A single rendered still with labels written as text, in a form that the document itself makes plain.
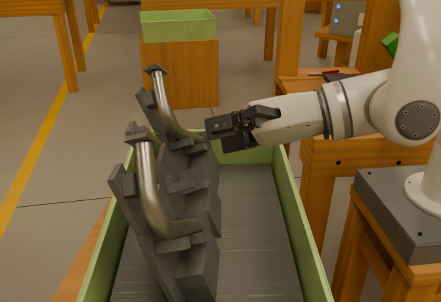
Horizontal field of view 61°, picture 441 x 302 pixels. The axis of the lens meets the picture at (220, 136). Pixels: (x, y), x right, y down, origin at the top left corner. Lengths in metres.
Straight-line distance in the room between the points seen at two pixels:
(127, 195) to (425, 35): 0.44
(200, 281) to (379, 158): 0.78
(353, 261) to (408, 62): 0.86
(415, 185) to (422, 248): 0.20
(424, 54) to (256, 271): 0.56
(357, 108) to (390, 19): 1.32
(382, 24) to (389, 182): 0.92
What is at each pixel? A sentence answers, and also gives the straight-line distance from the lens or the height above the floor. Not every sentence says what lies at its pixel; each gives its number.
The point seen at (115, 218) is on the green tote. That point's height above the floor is 0.93.
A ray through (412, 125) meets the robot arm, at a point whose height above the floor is 1.29.
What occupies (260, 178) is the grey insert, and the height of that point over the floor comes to 0.85.
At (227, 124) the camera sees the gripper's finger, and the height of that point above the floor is 1.25.
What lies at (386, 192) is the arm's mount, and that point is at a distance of 1.02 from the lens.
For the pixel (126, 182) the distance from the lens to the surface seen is 0.60.
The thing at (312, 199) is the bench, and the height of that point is 0.65.
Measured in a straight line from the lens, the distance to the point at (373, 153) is 1.30.
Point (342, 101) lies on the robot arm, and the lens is 0.53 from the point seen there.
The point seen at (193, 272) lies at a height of 0.92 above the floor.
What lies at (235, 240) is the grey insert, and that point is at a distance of 0.90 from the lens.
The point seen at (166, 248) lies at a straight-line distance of 0.67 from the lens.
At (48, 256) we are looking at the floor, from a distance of 2.20.
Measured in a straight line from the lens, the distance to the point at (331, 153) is 1.25.
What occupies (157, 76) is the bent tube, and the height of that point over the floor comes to 1.17.
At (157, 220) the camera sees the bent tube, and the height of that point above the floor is 1.09.
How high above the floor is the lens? 1.49
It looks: 30 degrees down
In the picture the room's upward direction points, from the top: straight up
